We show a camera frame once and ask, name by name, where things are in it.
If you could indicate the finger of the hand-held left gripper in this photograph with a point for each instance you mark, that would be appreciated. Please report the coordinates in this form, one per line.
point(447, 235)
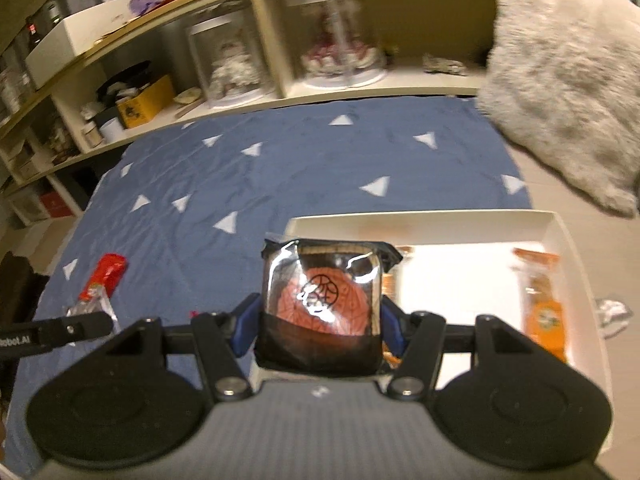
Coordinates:
point(75, 330)

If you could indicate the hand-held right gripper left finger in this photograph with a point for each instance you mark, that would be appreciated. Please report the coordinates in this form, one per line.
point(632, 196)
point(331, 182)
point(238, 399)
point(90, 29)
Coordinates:
point(245, 327)

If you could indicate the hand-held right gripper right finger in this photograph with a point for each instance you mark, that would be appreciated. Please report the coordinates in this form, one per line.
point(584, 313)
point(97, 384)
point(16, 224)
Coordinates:
point(392, 325)

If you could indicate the orange brown snack packet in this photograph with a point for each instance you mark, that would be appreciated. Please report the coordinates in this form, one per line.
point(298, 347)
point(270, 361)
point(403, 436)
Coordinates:
point(400, 280)

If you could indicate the black red pastry packet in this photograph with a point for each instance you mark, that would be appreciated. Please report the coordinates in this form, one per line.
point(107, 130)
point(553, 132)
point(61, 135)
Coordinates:
point(320, 305)

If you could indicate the white shallow cardboard box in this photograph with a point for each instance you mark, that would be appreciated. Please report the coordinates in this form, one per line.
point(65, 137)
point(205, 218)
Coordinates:
point(460, 285)

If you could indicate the red snack packet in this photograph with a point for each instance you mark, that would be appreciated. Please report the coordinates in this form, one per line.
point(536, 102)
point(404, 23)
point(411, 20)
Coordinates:
point(102, 280)

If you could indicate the red box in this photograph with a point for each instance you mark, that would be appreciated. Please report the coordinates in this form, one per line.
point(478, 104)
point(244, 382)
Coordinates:
point(56, 205)

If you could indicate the blue blanket with white triangles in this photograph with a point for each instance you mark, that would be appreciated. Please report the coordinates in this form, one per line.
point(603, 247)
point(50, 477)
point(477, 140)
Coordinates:
point(300, 160)

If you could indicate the small white cup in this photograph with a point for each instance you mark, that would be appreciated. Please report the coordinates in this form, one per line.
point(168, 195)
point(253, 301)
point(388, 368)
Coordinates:
point(110, 131)

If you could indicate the crumpled silver wrapper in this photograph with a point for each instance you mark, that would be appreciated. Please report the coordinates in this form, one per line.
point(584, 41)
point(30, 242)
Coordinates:
point(612, 317)

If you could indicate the yellow cardboard box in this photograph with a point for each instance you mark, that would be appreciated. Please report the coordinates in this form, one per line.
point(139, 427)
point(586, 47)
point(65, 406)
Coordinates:
point(145, 105)

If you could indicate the shell dish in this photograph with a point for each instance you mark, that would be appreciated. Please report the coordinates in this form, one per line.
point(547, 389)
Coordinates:
point(189, 96)

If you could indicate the cream wooden shelf unit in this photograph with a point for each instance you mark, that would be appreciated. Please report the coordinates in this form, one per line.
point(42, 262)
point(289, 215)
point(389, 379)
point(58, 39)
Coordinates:
point(280, 87)

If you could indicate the clear dome with white doll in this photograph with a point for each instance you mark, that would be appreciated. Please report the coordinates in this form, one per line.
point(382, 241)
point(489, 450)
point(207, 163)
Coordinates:
point(227, 67)

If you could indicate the small silver ornament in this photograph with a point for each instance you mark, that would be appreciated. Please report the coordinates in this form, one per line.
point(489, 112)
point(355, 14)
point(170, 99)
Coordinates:
point(444, 64)

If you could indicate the white storage box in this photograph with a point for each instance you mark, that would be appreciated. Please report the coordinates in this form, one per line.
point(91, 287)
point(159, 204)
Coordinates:
point(75, 45)

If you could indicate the clear dome with pink figurine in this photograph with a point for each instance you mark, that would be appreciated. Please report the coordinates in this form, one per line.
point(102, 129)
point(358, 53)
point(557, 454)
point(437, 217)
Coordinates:
point(337, 40)

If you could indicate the fluffy cream pillow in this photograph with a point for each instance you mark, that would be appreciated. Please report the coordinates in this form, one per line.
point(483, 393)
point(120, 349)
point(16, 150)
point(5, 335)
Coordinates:
point(565, 70)

